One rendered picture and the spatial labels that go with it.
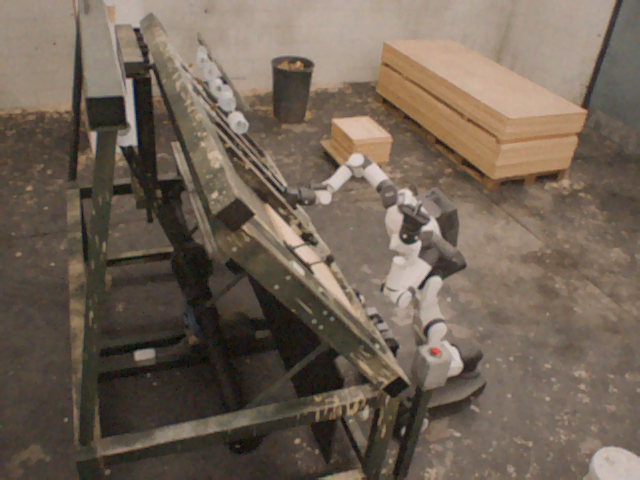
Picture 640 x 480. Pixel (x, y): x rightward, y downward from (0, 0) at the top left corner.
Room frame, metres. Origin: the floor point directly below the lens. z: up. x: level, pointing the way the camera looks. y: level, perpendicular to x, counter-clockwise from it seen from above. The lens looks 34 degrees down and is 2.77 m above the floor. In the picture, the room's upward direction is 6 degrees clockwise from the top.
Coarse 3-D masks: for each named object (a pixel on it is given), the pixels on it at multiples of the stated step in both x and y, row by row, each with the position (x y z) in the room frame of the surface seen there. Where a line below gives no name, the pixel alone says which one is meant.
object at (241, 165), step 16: (224, 80) 2.45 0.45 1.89; (208, 112) 2.40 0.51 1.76; (224, 144) 2.43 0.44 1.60; (240, 160) 2.46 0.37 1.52; (240, 176) 2.46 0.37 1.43; (256, 176) 2.49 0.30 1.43; (256, 192) 2.49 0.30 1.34; (272, 192) 2.52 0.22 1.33; (272, 208) 2.52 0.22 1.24; (288, 208) 2.55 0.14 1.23; (288, 224) 2.56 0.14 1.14; (304, 224) 2.59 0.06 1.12; (304, 240) 2.59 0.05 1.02; (320, 240) 2.63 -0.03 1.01; (320, 256) 2.63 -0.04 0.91
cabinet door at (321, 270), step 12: (276, 216) 2.38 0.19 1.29; (276, 228) 2.22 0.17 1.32; (288, 228) 2.41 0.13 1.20; (288, 240) 2.17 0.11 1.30; (300, 240) 2.44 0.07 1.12; (300, 252) 2.21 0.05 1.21; (312, 252) 2.49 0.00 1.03; (324, 264) 2.52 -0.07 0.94; (324, 276) 2.27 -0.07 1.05; (336, 288) 2.30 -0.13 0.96
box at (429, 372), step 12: (420, 348) 1.97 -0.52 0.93; (420, 360) 1.94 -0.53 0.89; (432, 360) 1.90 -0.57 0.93; (444, 360) 1.91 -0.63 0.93; (420, 372) 1.92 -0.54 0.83; (432, 372) 1.88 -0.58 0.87; (444, 372) 1.91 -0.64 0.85; (420, 384) 1.90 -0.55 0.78; (432, 384) 1.89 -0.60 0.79; (444, 384) 1.92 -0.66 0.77
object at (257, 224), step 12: (264, 228) 1.83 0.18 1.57; (276, 240) 1.85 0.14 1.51; (288, 252) 1.87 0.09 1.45; (300, 264) 1.89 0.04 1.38; (312, 276) 1.91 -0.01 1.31; (324, 288) 1.94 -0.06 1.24; (336, 300) 1.96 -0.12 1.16; (348, 312) 1.99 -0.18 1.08; (360, 324) 2.01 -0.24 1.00; (372, 336) 2.04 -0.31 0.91
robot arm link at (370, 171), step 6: (354, 156) 2.83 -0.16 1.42; (360, 156) 2.82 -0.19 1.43; (366, 156) 2.83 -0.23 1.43; (354, 162) 2.80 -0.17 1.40; (360, 162) 2.79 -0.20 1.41; (366, 162) 2.79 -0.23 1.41; (372, 162) 2.80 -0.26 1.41; (366, 168) 2.77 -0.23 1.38; (372, 168) 2.77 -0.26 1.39; (378, 168) 2.78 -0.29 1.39; (366, 174) 2.75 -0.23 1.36; (372, 174) 2.73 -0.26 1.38; (378, 174) 2.73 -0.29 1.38; (384, 174) 2.74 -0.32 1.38; (372, 180) 2.71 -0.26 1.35; (378, 180) 2.69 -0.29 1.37; (372, 186) 2.72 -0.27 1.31
